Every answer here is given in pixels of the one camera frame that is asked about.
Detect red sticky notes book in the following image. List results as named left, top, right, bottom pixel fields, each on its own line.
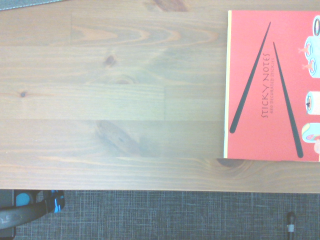
left=223, top=9, right=320, bottom=163

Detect black blue headphones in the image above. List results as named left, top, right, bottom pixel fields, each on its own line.
left=0, top=189, right=66, bottom=231

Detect black cable with white band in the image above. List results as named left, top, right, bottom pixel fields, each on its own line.
left=286, top=211, right=298, bottom=240

